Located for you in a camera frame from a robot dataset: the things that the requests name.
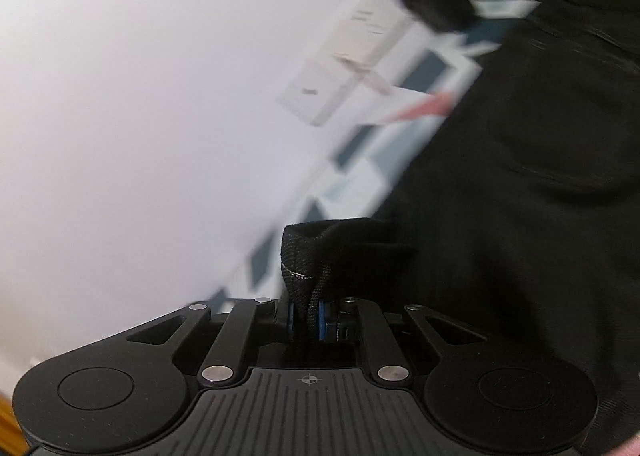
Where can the black pants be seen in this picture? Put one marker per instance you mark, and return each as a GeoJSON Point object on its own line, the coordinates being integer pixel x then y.
{"type": "Point", "coordinates": [525, 161]}

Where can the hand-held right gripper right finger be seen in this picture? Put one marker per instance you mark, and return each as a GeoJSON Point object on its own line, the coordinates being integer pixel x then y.
{"type": "Point", "coordinates": [323, 321]}

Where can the white paper sheet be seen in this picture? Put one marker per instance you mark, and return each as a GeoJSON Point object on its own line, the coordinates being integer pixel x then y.
{"type": "Point", "coordinates": [367, 39]}

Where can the white coaxial wall plate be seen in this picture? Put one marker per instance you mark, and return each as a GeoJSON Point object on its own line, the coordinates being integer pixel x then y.
{"type": "Point", "coordinates": [315, 94]}

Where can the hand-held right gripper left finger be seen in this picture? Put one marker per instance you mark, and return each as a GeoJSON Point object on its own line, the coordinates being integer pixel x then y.
{"type": "Point", "coordinates": [290, 320]}

